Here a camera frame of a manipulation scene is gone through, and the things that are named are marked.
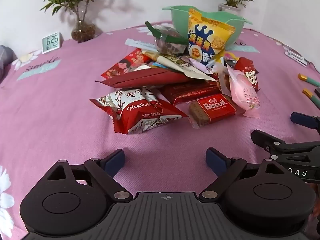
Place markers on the white clip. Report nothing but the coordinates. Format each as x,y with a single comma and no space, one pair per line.
295,56

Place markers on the red and white snack bag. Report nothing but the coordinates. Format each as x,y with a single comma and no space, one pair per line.
140,110

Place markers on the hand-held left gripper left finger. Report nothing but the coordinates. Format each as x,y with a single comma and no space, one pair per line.
116,158

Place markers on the red cartoon snack packet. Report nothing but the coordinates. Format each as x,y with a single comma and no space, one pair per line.
125,63

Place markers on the white digital clock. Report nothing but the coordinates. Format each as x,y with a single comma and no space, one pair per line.
51,42

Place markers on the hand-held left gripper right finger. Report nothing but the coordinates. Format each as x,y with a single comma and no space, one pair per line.
215,161

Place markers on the yellow snack bag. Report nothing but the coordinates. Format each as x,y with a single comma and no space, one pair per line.
207,37

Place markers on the small red snack packet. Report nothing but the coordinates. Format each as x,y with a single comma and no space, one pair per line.
250,72

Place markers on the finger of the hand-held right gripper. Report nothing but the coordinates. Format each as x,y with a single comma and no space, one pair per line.
265,138
300,118

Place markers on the green plastic bowl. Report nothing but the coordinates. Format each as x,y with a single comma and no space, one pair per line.
180,20

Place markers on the yellow and pink snack packet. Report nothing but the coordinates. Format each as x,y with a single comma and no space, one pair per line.
228,55

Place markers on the dark red long packet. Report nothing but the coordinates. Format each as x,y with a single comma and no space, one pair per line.
145,77

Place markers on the pink floral tablecloth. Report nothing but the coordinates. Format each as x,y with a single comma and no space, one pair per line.
62,110

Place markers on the cream long snack packet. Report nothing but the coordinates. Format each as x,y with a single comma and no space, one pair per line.
175,66

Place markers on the lilac small candy packet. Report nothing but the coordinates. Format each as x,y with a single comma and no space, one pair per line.
200,63

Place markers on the dark red bar wrapper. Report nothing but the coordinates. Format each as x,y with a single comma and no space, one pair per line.
190,91

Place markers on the light blue sachet strip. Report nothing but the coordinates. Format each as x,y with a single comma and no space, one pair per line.
140,44

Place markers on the leafy plant in glass vase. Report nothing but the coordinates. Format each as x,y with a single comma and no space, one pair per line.
82,31

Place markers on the red biscuit packet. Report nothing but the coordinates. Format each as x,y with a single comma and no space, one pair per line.
215,108

